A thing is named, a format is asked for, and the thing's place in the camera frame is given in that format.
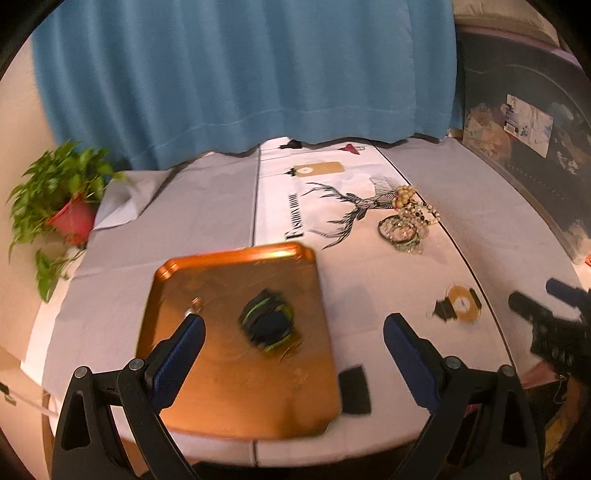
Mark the green potted plant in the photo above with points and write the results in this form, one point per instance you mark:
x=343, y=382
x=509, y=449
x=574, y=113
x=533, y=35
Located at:
x=59, y=196

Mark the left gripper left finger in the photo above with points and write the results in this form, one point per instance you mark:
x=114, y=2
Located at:
x=87, y=443

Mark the blue curtain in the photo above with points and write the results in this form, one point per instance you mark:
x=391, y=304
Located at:
x=160, y=82

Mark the white deer print cloth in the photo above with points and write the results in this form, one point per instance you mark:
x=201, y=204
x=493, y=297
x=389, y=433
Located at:
x=454, y=292

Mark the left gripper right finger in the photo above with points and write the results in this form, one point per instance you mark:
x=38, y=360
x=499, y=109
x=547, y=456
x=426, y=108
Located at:
x=480, y=424

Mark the dark storage bin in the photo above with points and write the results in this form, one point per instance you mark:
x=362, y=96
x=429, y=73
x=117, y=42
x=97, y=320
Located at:
x=496, y=64

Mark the white paper label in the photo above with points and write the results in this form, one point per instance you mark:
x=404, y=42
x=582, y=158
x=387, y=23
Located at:
x=528, y=124

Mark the orange metal tray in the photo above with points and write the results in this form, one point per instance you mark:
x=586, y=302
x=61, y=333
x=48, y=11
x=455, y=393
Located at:
x=235, y=390

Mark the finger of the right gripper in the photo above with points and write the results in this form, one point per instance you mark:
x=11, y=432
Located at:
x=573, y=296
x=529, y=309

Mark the black green smartwatch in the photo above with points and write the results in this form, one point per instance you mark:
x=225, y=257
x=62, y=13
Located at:
x=267, y=320

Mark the pearl bead bracelet cluster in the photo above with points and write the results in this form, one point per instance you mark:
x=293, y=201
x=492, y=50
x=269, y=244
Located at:
x=421, y=215

